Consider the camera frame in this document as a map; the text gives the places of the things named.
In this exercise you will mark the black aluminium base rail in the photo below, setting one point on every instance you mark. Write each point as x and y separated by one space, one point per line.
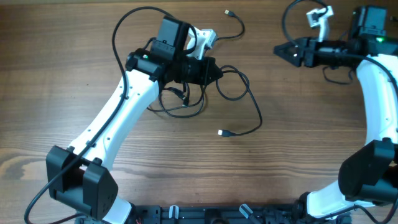
244 213

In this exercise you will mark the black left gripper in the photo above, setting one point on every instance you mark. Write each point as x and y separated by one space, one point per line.
208 64

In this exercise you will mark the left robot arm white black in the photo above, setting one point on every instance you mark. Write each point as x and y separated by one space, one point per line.
80 175

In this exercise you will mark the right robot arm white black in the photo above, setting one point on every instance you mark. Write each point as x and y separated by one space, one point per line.
369 177

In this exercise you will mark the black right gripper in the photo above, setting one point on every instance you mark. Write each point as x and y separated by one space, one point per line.
306 52

